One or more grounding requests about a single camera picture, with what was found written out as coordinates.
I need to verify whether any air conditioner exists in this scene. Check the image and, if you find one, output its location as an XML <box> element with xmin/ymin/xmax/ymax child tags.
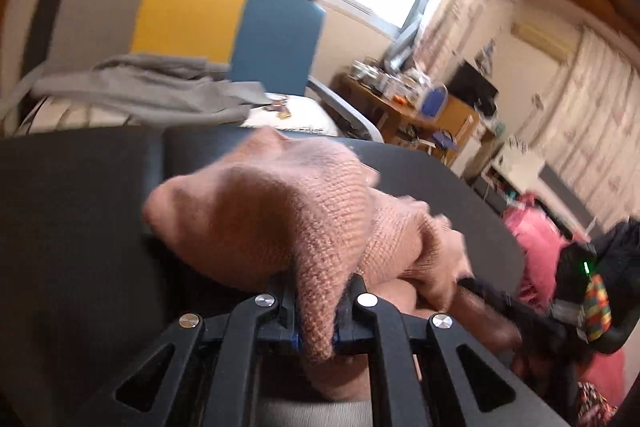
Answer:
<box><xmin>511</xmin><ymin>23</ymin><xmax>575</xmax><ymax>63</ymax></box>

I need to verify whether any wooden desk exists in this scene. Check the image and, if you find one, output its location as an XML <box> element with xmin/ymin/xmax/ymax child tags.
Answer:
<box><xmin>330</xmin><ymin>72</ymin><xmax>480</xmax><ymax>167</ymax></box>

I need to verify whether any grey cloth on chair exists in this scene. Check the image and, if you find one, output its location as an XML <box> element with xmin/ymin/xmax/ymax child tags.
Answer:
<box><xmin>32</xmin><ymin>54</ymin><xmax>272</xmax><ymax>126</ymax></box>

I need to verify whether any pink knitted sweater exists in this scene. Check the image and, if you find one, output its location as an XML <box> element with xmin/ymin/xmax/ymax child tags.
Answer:
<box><xmin>143</xmin><ymin>127</ymin><xmax>471</xmax><ymax>401</ymax></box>

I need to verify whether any grey yellow blue chair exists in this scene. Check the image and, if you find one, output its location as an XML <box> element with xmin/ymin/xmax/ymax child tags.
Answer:
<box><xmin>29</xmin><ymin>0</ymin><xmax>382</xmax><ymax>142</ymax></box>

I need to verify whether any pink bag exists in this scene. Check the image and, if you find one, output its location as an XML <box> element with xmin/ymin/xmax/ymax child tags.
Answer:
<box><xmin>502</xmin><ymin>192</ymin><xmax>626</xmax><ymax>407</ymax></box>

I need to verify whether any black monitor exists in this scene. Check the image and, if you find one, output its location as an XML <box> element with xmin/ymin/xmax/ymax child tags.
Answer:
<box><xmin>447</xmin><ymin>61</ymin><xmax>499</xmax><ymax>118</ymax></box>

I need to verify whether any blue round item on desk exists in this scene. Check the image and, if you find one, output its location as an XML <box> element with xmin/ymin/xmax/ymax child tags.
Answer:
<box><xmin>420</xmin><ymin>84</ymin><xmax>448</xmax><ymax>118</ymax></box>

